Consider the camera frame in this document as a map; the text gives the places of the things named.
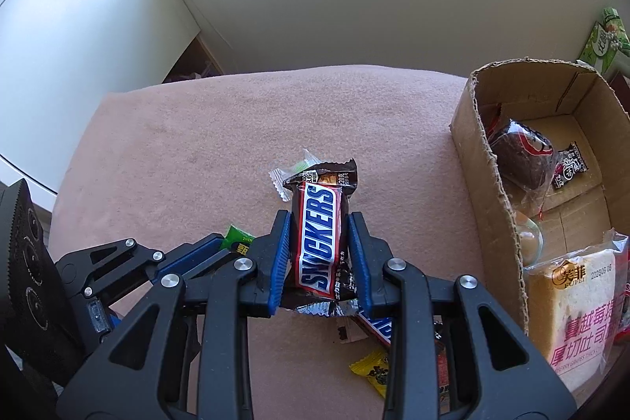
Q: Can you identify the red snack packet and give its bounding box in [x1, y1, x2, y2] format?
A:
[433, 322, 451, 411]

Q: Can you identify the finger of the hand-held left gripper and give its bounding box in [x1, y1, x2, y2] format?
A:
[54, 233, 224, 303]

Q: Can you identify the cardboard box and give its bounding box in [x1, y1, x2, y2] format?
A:
[450, 56, 630, 411]

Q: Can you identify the white cabinet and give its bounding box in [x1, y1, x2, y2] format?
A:
[0, 0, 202, 194]

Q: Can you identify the sliced bread packet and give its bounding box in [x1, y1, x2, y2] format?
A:
[524, 228, 630, 394]

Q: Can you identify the round jelly cup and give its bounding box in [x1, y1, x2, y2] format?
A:
[512, 211, 545, 266]

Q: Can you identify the small dark snack packet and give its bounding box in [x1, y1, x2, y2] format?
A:
[551, 142, 590, 191]

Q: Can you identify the yellow candy packet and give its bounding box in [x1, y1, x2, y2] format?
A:
[349, 348, 392, 398]

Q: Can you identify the bright green candy packet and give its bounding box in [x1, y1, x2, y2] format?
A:
[219, 224, 257, 253]

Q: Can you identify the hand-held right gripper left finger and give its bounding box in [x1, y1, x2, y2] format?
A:
[56, 209, 293, 420]

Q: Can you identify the pink blanket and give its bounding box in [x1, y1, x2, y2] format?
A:
[49, 65, 527, 420]

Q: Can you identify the red dark cake packet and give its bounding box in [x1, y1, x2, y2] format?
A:
[485, 102, 554, 209]

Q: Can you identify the green paper bag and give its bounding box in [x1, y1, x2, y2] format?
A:
[577, 7, 630, 76]

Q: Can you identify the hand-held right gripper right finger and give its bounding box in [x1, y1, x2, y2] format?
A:
[347, 211, 579, 420]

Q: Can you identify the green white candy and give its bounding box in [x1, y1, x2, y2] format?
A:
[269, 149, 316, 203]

